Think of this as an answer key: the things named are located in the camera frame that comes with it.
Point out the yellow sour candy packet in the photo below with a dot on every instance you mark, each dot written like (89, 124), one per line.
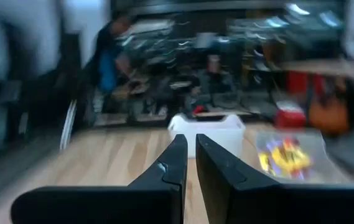
(288, 158)

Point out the light grey plastic bin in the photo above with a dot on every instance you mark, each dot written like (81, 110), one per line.
(319, 146)

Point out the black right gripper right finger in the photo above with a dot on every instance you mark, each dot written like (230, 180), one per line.
(257, 205)

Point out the light wooden bench top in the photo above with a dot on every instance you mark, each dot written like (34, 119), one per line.
(335, 67)

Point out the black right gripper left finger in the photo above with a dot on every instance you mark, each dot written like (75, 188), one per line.
(117, 205)

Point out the person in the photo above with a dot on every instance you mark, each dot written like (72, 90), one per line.
(108, 68)

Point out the dark storage shelving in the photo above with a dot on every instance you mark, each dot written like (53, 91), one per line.
(226, 31)

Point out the orange shop vacuum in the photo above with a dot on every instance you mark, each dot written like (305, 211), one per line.
(329, 116)

